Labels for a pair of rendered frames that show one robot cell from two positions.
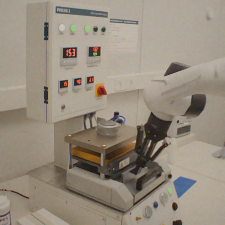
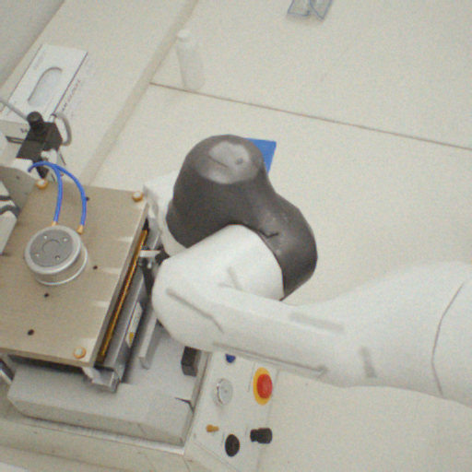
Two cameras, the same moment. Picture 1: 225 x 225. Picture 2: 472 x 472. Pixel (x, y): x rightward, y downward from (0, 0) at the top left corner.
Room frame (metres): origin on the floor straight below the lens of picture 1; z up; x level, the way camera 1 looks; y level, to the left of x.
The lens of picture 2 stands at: (0.47, -0.08, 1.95)
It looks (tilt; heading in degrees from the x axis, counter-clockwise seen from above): 55 degrees down; 346
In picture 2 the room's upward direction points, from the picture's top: 10 degrees counter-clockwise
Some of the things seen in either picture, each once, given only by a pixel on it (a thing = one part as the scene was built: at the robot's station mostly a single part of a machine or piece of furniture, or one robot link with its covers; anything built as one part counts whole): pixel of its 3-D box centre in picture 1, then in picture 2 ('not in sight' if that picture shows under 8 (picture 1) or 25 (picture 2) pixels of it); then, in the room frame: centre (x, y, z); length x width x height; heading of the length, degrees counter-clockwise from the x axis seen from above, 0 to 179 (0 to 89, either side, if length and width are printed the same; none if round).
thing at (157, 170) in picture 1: (149, 177); (201, 323); (0.99, -0.14, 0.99); 0.15 x 0.02 x 0.04; 145
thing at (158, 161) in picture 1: (142, 163); not in sight; (1.17, -0.13, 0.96); 0.26 x 0.05 x 0.07; 55
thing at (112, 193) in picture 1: (98, 188); (100, 405); (0.95, 0.04, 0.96); 0.25 x 0.05 x 0.07; 55
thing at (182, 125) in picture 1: (171, 121); not in sight; (2.14, -0.42, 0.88); 0.25 x 0.20 x 0.17; 41
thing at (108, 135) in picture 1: (104, 136); (50, 257); (1.14, 0.03, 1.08); 0.31 x 0.24 x 0.13; 145
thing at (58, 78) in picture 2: not in sight; (49, 96); (1.74, -0.04, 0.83); 0.23 x 0.12 x 0.07; 141
